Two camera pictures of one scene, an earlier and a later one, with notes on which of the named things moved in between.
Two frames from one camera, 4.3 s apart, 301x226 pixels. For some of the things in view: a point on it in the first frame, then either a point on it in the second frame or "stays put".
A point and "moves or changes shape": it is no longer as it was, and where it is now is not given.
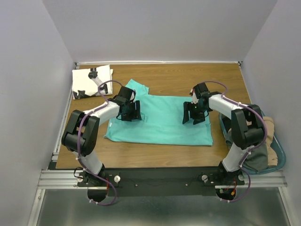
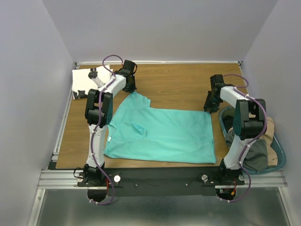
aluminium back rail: [128, 63] stays put
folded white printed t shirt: [85, 82] stays put
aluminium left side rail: [63, 123] stays put
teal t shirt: [162, 122] moves or changes shape
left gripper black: [136, 114] to [131, 89]
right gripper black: [187, 106] to [213, 108]
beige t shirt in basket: [272, 158] stays put
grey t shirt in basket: [257, 160] stays put
